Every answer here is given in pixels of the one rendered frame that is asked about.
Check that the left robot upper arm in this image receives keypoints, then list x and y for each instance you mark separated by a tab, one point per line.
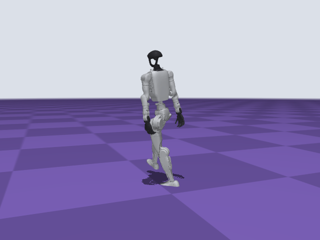
145	79

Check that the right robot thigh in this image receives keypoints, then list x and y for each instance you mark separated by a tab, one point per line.
164	122

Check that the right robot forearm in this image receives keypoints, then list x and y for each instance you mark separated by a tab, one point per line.
176	104

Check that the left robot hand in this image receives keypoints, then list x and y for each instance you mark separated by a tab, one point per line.
148	126

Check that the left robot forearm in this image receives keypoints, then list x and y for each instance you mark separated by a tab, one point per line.
145	107

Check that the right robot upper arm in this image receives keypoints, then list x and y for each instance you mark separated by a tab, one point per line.
172	87

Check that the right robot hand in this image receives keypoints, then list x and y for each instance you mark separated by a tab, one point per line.
180	118

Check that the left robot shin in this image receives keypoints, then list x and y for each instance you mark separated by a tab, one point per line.
166	164

